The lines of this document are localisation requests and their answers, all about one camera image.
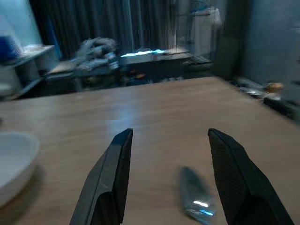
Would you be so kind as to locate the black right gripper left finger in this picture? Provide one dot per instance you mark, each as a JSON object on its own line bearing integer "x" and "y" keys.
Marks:
{"x": 110, "y": 178}

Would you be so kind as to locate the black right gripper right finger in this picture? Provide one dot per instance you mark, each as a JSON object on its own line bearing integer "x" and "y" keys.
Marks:
{"x": 236, "y": 173}

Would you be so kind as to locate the silver metal spoon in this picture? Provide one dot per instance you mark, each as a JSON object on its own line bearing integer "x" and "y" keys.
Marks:
{"x": 195, "y": 194}

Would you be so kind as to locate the orange round object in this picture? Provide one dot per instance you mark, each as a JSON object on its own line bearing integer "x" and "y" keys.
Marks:
{"x": 274, "y": 87}

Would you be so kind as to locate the white ceramic bowl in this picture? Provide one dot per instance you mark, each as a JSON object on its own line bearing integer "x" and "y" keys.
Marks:
{"x": 14, "y": 161}

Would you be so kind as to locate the grey crumpled blanket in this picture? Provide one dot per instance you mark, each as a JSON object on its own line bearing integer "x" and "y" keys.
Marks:
{"x": 97, "y": 52}

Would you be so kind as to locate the low dark bench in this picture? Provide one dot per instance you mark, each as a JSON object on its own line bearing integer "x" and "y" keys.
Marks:
{"x": 161, "y": 61}

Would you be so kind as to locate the white shelf unit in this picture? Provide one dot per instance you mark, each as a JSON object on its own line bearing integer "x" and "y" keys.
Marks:
{"x": 25, "y": 68}

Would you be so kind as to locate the dark pleated curtain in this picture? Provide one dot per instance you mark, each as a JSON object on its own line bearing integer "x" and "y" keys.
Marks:
{"x": 112, "y": 22}

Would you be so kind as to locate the white hanging cloth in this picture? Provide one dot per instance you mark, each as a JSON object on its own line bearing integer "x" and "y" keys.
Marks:
{"x": 214, "y": 15}

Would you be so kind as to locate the blue container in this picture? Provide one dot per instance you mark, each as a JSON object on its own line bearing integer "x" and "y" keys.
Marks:
{"x": 8, "y": 48}

